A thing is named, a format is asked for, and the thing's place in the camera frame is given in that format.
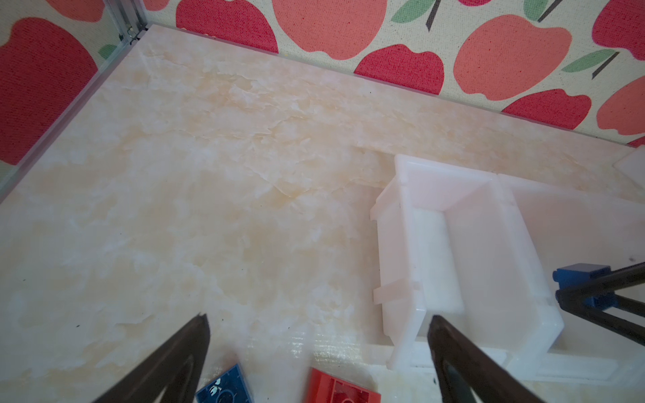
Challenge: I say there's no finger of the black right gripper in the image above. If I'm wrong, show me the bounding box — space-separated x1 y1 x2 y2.
556 263 644 302
558 297 644 346

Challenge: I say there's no blue lego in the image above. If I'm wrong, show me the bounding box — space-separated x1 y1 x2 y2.
552 263 617 311
195 364 253 403

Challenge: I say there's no left white plastic bin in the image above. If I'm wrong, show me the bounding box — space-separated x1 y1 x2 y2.
370 154 564 379

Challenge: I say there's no middle white plastic bin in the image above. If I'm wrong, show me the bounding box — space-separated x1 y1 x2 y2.
500 175 644 389

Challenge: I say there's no right white plastic bin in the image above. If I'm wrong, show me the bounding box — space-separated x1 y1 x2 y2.
613 145 645 189

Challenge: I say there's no red lego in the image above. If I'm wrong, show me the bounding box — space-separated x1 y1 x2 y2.
303 369 381 403

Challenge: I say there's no white plastic bin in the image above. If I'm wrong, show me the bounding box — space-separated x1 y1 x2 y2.
500 175 644 389
370 154 564 379
613 145 645 189

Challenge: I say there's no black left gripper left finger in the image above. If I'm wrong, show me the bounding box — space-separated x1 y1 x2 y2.
96 314 211 402

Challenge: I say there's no left aluminium corner post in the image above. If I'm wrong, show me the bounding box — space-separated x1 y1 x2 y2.
103 0 149 44

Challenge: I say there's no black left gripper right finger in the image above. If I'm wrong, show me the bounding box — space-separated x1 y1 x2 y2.
427 315 541 402

